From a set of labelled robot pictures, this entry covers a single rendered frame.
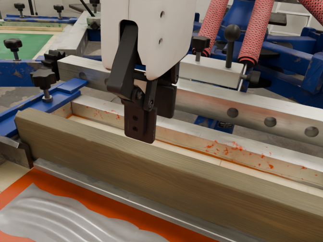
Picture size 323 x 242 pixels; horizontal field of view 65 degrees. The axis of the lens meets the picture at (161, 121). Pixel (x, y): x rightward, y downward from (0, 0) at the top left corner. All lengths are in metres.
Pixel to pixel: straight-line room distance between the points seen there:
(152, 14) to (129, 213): 0.27
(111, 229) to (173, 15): 0.26
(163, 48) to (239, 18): 0.83
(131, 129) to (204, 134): 0.24
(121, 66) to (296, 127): 0.38
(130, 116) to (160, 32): 0.08
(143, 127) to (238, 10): 0.84
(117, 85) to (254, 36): 0.58
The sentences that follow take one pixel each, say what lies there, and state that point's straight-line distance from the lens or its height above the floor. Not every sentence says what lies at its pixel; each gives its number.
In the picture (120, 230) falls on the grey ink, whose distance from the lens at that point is 0.35.
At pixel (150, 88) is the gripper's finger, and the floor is 1.16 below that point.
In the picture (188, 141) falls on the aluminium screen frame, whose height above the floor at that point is 0.97.
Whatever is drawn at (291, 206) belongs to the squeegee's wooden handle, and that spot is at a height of 1.06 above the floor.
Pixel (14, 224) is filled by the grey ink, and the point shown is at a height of 0.96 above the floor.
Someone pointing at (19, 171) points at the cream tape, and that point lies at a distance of 0.46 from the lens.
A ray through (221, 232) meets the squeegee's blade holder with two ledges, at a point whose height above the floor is 0.99.
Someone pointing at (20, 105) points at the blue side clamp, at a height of 1.01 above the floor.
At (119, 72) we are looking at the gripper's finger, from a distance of 0.18.
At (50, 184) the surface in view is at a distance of 0.43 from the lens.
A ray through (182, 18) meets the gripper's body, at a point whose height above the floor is 1.21.
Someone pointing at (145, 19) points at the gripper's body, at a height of 1.22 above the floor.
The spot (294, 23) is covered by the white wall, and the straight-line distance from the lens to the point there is 4.41.
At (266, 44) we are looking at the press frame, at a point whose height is 1.02.
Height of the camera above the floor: 1.25
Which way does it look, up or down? 32 degrees down
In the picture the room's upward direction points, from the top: 4 degrees clockwise
